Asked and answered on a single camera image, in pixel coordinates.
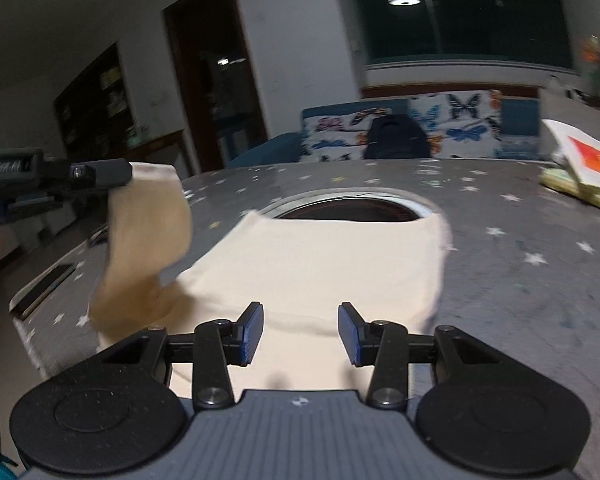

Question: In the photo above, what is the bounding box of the dark wooden door frame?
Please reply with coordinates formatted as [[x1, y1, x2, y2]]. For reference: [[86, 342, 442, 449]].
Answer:
[[161, 0, 269, 175]]

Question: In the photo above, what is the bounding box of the black backpack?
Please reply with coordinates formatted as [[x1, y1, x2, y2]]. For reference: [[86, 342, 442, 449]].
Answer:
[[364, 114, 431, 160]]

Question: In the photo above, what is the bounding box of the cream cloth garment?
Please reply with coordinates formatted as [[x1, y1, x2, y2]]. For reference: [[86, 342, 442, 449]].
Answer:
[[87, 161, 454, 395]]

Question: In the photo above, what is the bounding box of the butterfly-print blanket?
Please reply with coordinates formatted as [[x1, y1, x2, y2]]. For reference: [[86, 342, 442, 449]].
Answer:
[[301, 89, 504, 162]]

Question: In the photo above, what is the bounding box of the colourful pinwheel toy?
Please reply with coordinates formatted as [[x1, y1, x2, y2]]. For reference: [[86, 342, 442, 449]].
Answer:
[[579, 35, 600, 97]]

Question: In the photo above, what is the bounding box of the yellow patterned cloth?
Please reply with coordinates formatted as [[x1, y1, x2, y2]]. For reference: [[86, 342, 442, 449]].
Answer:
[[539, 166, 600, 214]]

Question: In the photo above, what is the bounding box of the blue sofa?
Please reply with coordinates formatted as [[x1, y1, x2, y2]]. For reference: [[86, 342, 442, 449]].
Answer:
[[227, 91, 543, 169]]

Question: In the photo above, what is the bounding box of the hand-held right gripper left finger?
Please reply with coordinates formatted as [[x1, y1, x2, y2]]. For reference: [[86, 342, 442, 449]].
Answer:
[[100, 301, 265, 409]]

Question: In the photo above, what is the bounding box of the round black induction cooktop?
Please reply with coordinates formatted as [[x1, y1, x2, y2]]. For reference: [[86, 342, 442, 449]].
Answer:
[[275, 197, 421, 223]]

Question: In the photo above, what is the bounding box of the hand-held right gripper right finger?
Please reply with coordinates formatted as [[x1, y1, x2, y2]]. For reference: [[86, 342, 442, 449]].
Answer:
[[337, 301, 505, 409]]

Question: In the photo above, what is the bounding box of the grey pillow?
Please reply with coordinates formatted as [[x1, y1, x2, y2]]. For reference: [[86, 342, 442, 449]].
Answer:
[[537, 76, 600, 127]]

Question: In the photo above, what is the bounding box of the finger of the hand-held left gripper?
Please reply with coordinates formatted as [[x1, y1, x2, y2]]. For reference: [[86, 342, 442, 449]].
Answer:
[[70, 158, 134, 191]]

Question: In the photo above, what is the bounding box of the white marble ring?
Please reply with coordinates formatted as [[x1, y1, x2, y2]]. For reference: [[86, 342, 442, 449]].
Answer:
[[257, 187, 442, 222]]

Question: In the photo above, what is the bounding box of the dark wooden shelf cabinet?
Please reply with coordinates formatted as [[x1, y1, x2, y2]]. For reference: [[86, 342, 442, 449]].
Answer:
[[54, 42, 137, 162]]

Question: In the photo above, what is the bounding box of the grey star-print tablecloth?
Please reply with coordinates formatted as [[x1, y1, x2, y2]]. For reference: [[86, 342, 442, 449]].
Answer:
[[10, 157, 600, 480]]

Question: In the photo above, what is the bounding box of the green-framed window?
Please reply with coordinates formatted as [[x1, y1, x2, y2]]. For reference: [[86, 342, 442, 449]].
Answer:
[[344, 0, 574, 69]]

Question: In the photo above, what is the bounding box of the wooden console table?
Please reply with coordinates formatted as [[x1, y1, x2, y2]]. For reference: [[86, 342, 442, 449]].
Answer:
[[124, 129, 192, 182]]

